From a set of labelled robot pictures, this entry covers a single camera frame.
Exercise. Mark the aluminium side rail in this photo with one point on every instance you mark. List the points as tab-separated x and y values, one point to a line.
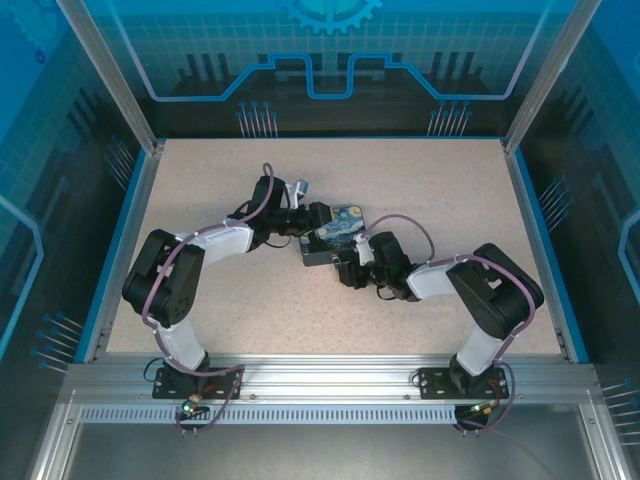
122	250
540	250

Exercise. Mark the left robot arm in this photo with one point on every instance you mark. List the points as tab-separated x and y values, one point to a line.
170	280

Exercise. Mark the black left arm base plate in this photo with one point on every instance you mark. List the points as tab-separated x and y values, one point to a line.
200	382

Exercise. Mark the aluminium frame post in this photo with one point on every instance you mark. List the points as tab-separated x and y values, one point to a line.
110	75
545	75

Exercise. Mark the blue painted tin box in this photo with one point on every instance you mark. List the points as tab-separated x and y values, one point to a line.
335	227

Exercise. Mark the aluminium front rail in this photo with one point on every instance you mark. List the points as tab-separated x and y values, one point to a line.
330	372

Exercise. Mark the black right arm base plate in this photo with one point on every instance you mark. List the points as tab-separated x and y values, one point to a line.
460	384

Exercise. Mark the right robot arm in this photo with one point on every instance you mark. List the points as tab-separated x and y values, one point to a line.
490	300

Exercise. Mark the small silver padlock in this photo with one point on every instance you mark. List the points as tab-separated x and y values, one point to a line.
339	260

